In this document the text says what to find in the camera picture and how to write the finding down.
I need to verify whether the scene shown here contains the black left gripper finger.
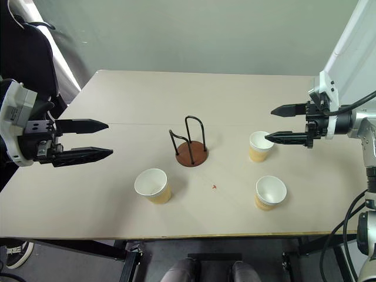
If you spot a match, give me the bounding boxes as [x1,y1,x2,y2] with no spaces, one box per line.
[55,118,110,135]
[52,146,114,169]

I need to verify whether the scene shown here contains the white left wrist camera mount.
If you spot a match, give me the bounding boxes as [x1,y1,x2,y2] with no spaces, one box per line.
[0,79,39,168]

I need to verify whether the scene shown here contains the yellow paper cup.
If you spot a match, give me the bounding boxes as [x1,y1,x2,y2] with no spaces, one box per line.
[254,175,288,212]
[134,167,173,205]
[248,130,276,163]

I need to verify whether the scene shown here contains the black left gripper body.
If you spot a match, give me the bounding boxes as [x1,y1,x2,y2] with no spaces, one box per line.
[16,101,64,165]

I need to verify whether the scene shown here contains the wooden base wire cup holder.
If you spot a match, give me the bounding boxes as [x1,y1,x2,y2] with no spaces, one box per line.
[168,115,210,168]

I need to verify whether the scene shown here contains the grey rounded shape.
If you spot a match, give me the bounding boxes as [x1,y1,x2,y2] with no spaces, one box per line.
[160,257,201,282]

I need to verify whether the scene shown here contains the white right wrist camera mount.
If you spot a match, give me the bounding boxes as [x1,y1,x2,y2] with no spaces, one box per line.
[307,69,340,139]

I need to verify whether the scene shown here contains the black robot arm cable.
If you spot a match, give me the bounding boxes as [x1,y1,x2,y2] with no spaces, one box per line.
[343,189,370,282]
[319,204,367,282]

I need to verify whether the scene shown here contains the black white sneaker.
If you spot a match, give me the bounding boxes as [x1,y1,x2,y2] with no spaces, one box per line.
[5,240,35,270]

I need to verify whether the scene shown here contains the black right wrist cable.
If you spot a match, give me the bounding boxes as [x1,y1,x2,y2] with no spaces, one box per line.
[324,89,376,117]

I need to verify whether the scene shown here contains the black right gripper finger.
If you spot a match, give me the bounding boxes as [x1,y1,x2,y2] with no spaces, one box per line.
[270,102,308,118]
[264,131,313,147]

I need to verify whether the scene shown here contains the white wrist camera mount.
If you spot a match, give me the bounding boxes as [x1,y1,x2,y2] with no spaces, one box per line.
[307,69,340,139]
[0,79,39,168]

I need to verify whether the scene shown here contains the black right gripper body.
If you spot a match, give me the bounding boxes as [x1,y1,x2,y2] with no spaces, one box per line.
[304,93,330,149]

